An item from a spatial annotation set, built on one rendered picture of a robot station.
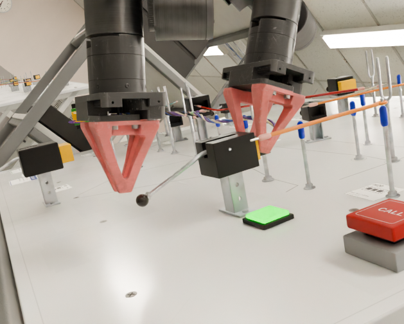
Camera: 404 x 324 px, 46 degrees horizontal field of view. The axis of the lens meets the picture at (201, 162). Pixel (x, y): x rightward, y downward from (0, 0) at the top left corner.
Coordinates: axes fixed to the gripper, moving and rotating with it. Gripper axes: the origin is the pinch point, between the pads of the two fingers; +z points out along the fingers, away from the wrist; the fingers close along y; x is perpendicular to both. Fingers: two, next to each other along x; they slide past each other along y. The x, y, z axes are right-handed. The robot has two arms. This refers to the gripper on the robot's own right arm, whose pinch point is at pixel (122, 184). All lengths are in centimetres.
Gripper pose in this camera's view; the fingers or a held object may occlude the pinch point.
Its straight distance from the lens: 49.6
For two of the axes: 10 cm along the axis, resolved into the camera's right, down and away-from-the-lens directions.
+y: -4.8, -0.8, 8.8
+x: -8.8, 0.8, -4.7
